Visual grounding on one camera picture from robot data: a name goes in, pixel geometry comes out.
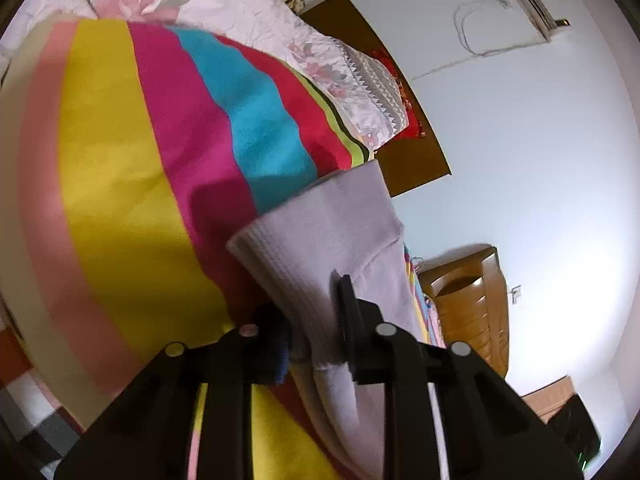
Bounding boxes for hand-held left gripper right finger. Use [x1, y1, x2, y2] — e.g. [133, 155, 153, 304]
[334, 272, 586, 480]

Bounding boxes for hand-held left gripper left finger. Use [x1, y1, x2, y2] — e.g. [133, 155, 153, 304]
[54, 304, 292, 480]

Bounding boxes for purple pants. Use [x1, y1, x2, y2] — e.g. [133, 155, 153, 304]
[226, 160, 447, 480]

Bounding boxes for light wooden wardrobe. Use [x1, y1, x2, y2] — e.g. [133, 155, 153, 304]
[520, 375, 576, 425]

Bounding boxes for glossy light wooden headboard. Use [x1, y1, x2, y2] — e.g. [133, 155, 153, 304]
[416, 244, 511, 380]

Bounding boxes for dark wooden headboard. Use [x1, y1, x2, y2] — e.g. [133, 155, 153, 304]
[299, 0, 453, 199]

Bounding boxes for red pillow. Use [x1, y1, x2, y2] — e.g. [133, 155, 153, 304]
[370, 49, 429, 142]

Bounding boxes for colourful striped blanket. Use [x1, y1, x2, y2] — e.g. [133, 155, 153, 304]
[0, 17, 431, 480]

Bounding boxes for plaid bedsheet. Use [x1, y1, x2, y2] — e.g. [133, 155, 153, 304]
[0, 327, 87, 467]

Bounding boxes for white floral quilt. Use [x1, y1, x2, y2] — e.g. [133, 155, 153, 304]
[0, 0, 412, 150]

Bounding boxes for air conditioner cable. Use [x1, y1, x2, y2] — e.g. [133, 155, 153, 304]
[411, 0, 543, 81]

